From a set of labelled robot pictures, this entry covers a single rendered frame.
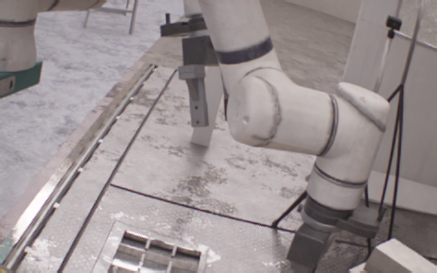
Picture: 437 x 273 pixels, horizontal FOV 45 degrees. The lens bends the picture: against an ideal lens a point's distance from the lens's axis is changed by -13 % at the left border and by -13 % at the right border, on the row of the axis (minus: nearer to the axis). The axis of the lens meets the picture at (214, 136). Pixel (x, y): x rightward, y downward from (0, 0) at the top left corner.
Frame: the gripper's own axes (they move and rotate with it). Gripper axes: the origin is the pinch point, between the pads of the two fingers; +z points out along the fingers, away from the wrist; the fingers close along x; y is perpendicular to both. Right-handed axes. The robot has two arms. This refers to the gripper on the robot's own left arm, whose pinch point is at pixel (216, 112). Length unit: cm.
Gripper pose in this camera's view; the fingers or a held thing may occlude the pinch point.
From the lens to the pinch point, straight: 106.1
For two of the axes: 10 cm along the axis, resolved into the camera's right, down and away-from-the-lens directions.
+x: 4.3, -1.1, 9.0
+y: 9.0, -0.4, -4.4
